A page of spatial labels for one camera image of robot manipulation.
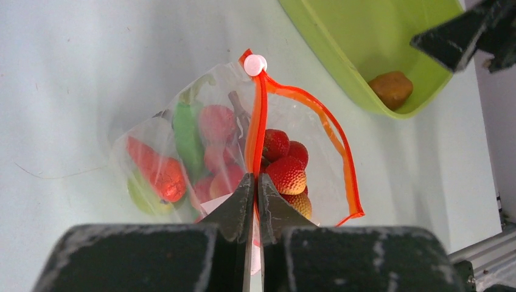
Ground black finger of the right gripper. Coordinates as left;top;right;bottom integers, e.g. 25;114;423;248
410;1;500;73

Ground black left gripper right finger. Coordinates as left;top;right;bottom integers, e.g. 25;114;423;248
257;175;465;291

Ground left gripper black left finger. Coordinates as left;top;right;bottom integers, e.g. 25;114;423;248
33;173;255;291

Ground brown kiwi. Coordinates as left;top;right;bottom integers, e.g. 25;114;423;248
368;71;414;111

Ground green pear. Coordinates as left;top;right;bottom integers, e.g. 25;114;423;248
127;170;173;216

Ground clear zip bag orange zipper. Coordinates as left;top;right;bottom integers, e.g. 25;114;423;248
110;48;366;275

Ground green cucumber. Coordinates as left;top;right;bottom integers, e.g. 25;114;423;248
172;74;216;184

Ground green plastic bin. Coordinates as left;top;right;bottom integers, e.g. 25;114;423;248
281;0;463;119

